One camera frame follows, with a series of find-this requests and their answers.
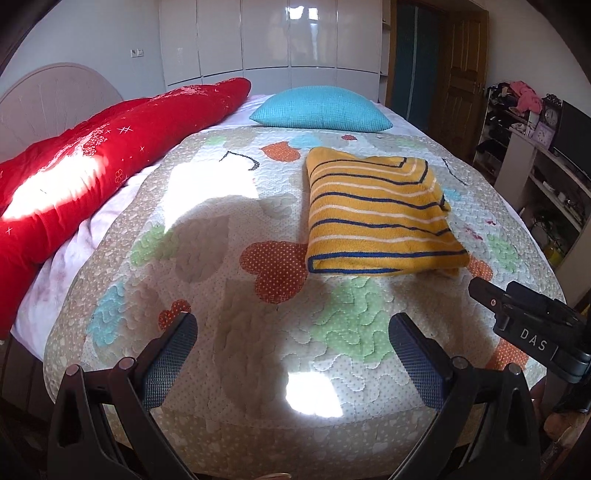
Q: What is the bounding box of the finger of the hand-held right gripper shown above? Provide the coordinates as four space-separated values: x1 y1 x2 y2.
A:
468 276 509 320

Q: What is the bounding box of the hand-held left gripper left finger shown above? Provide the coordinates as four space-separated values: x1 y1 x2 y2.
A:
46 311 199 480

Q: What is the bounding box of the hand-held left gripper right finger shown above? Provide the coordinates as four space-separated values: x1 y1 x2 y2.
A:
388 312 541 480

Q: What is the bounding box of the yellow striped knit sweater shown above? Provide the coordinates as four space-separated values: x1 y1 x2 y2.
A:
305 147 471 278

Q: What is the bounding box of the pink clothes pile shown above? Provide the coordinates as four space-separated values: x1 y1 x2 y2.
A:
507 80 544 114

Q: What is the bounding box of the patchwork quilted bedspread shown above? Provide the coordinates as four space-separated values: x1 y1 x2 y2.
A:
42 124 567 477

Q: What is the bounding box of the white shelf unit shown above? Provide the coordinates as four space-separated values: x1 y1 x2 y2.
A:
473 83 591 278

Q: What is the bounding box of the white bed sheet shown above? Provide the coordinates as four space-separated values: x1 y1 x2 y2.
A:
9 92 416 345

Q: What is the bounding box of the black flat screen monitor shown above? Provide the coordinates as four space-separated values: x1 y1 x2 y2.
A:
552 100 591 184

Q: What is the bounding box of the black ornate clock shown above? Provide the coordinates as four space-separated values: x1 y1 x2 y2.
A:
540 93 563 127

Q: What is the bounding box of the red patterned duvet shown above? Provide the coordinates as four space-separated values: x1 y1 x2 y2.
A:
0 78 253 340

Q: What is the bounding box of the brown wooden door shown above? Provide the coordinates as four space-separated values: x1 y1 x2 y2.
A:
434 8 490 151

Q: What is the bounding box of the dark green curtain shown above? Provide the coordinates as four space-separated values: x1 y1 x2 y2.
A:
394 2 442 136

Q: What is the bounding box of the turquoise pillow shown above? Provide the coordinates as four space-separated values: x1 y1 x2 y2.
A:
249 85 394 133

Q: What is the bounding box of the white round headboard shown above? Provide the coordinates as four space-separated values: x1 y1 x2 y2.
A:
0 62 125 163

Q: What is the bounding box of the glossy white wardrobe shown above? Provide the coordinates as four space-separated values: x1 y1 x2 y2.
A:
159 0 389 100

